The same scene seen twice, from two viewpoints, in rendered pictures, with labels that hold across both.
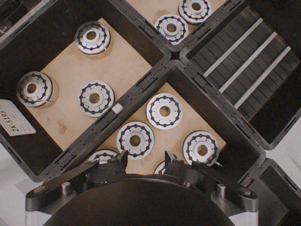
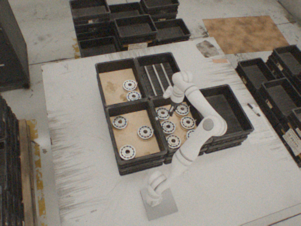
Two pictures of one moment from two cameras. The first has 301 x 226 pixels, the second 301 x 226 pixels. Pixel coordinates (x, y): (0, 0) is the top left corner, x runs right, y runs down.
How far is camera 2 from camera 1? 148 cm
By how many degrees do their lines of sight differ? 31
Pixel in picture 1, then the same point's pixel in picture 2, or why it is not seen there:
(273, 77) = (169, 74)
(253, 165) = not seen: hidden behind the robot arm
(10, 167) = not seen: hidden behind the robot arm
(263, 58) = (160, 73)
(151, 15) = (120, 100)
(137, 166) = (178, 133)
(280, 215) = (223, 97)
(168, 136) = (172, 118)
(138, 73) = (141, 116)
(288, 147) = (206, 80)
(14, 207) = not seen: outside the picture
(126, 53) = (131, 116)
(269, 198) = (214, 97)
